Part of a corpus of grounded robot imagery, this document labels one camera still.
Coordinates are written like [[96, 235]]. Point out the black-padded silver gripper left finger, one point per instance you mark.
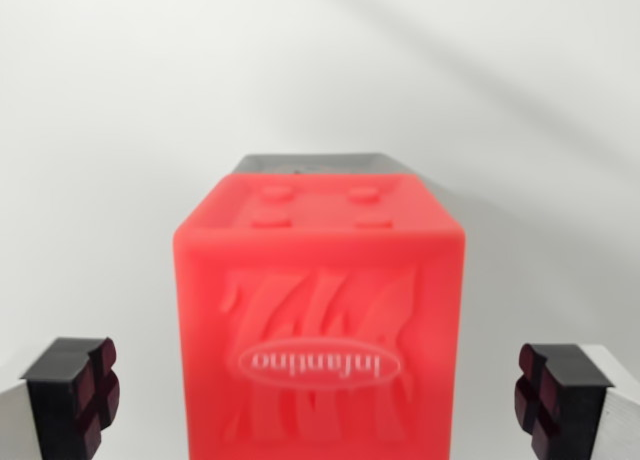
[[50, 400]]

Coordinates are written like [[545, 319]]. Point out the black-padded silver gripper right finger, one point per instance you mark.
[[575, 405]]

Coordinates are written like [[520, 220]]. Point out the red soft Infantino cube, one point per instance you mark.
[[320, 260]]

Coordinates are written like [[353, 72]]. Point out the grey soft cube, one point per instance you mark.
[[325, 162]]

